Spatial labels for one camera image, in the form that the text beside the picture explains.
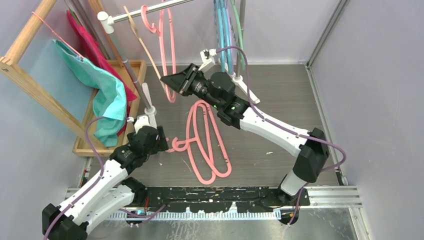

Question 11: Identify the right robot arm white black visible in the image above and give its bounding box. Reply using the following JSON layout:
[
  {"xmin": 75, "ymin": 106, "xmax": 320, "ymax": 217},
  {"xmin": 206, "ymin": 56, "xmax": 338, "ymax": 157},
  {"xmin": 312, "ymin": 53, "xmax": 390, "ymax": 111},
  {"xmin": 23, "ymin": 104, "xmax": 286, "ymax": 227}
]
[{"xmin": 160, "ymin": 63, "xmax": 330, "ymax": 206}]

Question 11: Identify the pink plastic hanger large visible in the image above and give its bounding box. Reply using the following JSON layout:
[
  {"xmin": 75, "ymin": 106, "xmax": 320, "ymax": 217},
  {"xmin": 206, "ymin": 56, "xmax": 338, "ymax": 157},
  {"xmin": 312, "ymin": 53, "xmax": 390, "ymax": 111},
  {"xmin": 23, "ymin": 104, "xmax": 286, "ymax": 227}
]
[{"xmin": 186, "ymin": 99, "xmax": 218, "ymax": 185}]

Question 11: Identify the white metal clothes rack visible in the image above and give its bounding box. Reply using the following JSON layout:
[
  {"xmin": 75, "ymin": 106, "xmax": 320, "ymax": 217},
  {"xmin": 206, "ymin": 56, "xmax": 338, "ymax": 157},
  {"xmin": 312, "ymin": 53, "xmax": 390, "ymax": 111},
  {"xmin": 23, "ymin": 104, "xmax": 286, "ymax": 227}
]
[{"xmin": 97, "ymin": 0, "xmax": 248, "ymax": 116}]

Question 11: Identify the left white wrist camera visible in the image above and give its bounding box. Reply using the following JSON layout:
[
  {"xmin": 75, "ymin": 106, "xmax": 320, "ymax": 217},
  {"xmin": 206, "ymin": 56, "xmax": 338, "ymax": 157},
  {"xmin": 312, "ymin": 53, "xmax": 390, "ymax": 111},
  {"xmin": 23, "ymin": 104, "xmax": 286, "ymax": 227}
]
[{"xmin": 126, "ymin": 114, "xmax": 150, "ymax": 133}]

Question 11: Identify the aluminium rail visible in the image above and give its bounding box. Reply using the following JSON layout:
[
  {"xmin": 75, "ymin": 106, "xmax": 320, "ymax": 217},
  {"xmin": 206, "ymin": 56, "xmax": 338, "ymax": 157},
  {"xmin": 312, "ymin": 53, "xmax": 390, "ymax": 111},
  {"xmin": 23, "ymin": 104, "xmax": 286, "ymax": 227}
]
[{"xmin": 305, "ymin": 186, "xmax": 363, "ymax": 209}]

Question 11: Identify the purple wire hanger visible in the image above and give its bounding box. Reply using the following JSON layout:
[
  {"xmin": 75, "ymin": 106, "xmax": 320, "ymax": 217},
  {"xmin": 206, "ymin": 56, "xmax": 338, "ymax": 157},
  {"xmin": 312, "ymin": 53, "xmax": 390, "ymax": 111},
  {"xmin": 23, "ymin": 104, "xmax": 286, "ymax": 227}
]
[{"xmin": 224, "ymin": 0, "xmax": 234, "ymax": 75}]

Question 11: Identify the teal cloth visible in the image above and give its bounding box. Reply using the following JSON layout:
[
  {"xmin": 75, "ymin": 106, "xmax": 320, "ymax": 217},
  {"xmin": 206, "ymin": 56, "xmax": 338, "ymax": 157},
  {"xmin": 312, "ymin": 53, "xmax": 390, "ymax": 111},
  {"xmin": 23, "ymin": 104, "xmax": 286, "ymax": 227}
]
[{"xmin": 53, "ymin": 39, "xmax": 127, "ymax": 147}]

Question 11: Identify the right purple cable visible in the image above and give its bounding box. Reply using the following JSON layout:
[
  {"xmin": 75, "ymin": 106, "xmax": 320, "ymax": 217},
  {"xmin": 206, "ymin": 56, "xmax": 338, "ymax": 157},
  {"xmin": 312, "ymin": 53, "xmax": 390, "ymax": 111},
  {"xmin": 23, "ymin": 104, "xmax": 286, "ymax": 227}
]
[{"xmin": 215, "ymin": 45, "xmax": 347, "ymax": 227}]

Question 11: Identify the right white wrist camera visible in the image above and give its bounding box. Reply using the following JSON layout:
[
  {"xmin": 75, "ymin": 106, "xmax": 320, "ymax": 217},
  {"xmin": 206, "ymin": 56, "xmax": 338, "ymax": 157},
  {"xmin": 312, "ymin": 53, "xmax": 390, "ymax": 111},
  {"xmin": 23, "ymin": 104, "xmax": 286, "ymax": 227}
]
[{"xmin": 199, "ymin": 48, "xmax": 217, "ymax": 73}]

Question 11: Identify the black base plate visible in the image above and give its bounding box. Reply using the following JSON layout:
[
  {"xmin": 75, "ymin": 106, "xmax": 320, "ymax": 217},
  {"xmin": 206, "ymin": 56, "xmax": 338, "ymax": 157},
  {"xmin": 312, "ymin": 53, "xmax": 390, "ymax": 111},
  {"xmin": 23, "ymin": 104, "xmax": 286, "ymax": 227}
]
[{"xmin": 128, "ymin": 186, "xmax": 310, "ymax": 213}]

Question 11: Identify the beige plastic hanger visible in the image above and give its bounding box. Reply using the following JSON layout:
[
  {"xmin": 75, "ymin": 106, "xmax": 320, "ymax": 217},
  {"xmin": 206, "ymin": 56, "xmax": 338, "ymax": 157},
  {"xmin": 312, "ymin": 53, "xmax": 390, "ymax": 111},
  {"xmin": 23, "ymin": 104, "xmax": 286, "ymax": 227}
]
[{"xmin": 123, "ymin": 5, "xmax": 168, "ymax": 80}]

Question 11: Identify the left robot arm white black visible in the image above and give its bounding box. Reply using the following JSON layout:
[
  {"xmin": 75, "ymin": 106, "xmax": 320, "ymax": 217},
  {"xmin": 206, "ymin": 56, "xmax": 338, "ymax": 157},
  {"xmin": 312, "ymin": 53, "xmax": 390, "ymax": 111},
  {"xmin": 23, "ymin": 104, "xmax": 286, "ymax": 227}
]
[{"xmin": 42, "ymin": 125, "xmax": 169, "ymax": 240}]

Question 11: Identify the magenta cloth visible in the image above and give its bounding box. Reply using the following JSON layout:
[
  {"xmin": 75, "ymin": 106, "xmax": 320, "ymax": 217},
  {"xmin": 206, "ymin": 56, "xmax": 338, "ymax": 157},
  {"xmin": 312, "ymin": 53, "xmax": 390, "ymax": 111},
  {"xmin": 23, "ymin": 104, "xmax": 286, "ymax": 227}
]
[{"xmin": 66, "ymin": 9, "xmax": 137, "ymax": 136}]

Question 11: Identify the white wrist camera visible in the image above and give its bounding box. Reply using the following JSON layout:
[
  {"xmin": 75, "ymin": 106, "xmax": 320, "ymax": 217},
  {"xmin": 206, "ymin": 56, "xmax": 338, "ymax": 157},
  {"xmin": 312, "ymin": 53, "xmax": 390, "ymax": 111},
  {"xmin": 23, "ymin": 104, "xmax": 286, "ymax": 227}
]
[
  {"xmin": 126, "ymin": 114, "xmax": 150, "ymax": 133},
  {"xmin": 199, "ymin": 48, "xmax": 217, "ymax": 73}
]

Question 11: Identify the green wire hanger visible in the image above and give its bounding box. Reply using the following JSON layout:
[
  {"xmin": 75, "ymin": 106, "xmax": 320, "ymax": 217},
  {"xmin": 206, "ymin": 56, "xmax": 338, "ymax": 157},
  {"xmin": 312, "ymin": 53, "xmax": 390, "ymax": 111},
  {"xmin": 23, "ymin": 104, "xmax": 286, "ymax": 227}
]
[{"xmin": 230, "ymin": 0, "xmax": 244, "ymax": 50}]

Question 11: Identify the wooden frame rack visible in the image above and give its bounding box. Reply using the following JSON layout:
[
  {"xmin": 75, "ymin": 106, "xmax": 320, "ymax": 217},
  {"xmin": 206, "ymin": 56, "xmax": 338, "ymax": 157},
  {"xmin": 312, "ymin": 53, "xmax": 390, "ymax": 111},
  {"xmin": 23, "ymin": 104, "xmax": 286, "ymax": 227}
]
[{"xmin": 0, "ymin": 0, "xmax": 104, "ymax": 148}]

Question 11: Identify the light blue wire hanger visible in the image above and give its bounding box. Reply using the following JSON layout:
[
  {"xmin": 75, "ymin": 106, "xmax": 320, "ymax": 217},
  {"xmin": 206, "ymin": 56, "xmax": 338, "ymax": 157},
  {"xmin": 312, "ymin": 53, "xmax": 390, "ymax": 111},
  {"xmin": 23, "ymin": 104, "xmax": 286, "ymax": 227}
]
[{"xmin": 219, "ymin": 0, "xmax": 229, "ymax": 73}]

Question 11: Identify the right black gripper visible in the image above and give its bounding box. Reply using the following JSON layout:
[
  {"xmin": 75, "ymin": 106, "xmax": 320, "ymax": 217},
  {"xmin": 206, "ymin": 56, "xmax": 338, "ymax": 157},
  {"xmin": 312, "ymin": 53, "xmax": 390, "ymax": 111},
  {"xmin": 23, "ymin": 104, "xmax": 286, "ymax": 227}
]
[{"xmin": 160, "ymin": 63, "xmax": 222, "ymax": 110}]

